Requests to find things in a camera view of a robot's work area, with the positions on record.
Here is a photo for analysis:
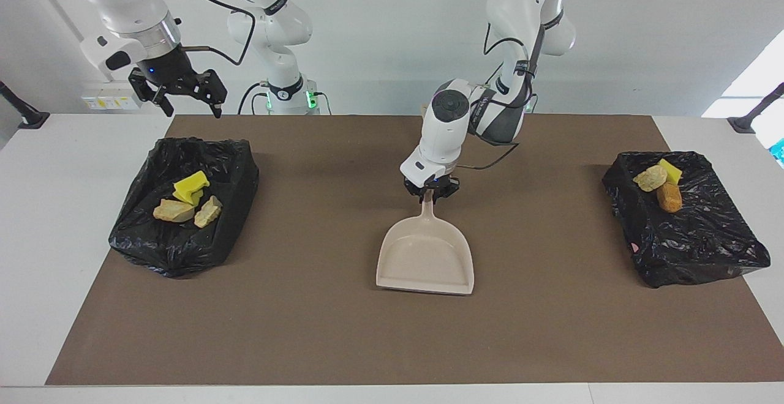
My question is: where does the beige bread chunk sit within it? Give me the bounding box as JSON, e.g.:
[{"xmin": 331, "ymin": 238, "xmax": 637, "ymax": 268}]
[{"xmin": 153, "ymin": 199, "xmax": 196, "ymax": 223}]

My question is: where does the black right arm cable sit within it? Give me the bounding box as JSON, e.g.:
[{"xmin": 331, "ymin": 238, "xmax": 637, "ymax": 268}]
[{"xmin": 178, "ymin": 0, "xmax": 257, "ymax": 67}]

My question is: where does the beige plastic dustpan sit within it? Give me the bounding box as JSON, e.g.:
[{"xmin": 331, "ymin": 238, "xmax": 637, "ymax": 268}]
[{"xmin": 375, "ymin": 191, "xmax": 476, "ymax": 296}]

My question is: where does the yellow sponge piece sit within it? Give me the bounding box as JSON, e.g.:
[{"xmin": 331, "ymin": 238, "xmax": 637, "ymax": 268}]
[
  {"xmin": 173, "ymin": 170, "xmax": 211, "ymax": 201},
  {"xmin": 658, "ymin": 159, "xmax": 684, "ymax": 185}
]

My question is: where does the white wall socket box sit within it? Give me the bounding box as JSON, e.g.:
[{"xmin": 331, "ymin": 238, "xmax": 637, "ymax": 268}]
[{"xmin": 81, "ymin": 81, "xmax": 146, "ymax": 111}]

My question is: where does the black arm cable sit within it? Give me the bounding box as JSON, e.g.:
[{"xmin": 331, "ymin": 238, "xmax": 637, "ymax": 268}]
[
  {"xmin": 178, "ymin": 0, "xmax": 257, "ymax": 67},
  {"xmin": 456, "ymin": 21, "xmax": 541, "ymax": 172}
]

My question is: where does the black base cable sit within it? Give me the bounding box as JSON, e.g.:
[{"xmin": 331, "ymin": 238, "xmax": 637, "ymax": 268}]
[{"xmin": 238, "ymin": 81, "xmax": 271, "ymax": 115}]

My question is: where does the open black bag-lined bin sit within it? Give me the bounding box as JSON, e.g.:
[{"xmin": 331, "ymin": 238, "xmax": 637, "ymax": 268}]
[{"xmin": 108, "ymin": 137, "xmax": 260, "ymax": 279}]

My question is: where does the brown table mat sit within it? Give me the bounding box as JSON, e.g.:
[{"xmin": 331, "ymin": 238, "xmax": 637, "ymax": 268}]
[{"xmin": 45, "ymin": 114, "xmax": 784, "ymax": 386}]

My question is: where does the brown bread roll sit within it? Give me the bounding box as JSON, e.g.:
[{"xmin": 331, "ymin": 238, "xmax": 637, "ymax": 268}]
[{"xmin": 657, "ymin": 182, "xmax": 684, "ymax": 214}]

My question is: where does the black clamp stand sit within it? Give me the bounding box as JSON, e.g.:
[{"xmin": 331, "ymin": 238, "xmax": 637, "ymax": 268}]
[
  {"xmin": 728, "ymin": 81, "xmax": 784, "ymax": 135},
  {"xmin": 0, "ymin": 80, "xmax": 51, "ymax": 130}
]

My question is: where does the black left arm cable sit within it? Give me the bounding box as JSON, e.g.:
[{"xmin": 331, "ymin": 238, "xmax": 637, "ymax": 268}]
[{"xmin": 456, "ymin": 21, "xmax": 541, "ymax": 172}]

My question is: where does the black bag-covered bin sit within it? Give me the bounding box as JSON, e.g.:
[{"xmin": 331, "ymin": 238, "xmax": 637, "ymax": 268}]
[{"xmin": 601, "ymin": 151, "xmax": 771, "ymax": 289}]

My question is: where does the striped orange croissant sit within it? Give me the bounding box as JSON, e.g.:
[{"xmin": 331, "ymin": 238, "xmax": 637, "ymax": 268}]
[
  {"xmin": 633, "ymin": 165, "xmax": 669, "ymax": 193},
  {"xmin": 194, "ymin": 195, "xmax": 223, "ymax": 228}
]

